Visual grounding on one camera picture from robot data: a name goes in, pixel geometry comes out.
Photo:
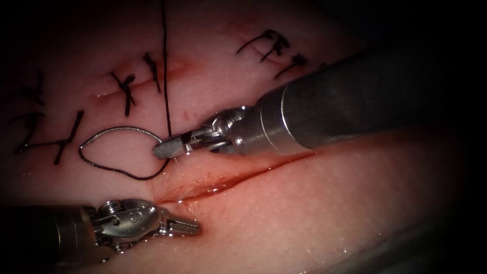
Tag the right arm needle driver jaw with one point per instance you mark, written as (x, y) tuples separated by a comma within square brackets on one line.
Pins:
[(179, 152), (173, 144)]

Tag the left arm needle driver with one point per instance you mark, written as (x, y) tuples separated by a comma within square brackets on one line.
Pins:
[(129, 222)]

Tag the left arm needle driver jaw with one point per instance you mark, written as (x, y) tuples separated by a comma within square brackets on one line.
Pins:
[(179, 220), (182, 230)]

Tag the right arm needle driver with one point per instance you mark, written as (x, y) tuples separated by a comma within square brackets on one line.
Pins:
[(225, 129)]

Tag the curved steel needle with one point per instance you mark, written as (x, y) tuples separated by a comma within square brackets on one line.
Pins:
[(121, 129)]

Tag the dark left arm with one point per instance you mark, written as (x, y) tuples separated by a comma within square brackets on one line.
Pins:
[(42, 236)]

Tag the dark right arm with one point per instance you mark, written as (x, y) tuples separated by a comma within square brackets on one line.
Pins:
[(342, 102)]

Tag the black thread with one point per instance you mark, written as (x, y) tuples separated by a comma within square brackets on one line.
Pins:
[(166, 76)]

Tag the black stitching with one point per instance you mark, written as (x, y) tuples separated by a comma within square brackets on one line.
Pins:
[(127, 91), (279, 43), (32, 97)]

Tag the tissue pad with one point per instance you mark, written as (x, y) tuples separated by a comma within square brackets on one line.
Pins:
[(304, 205)]

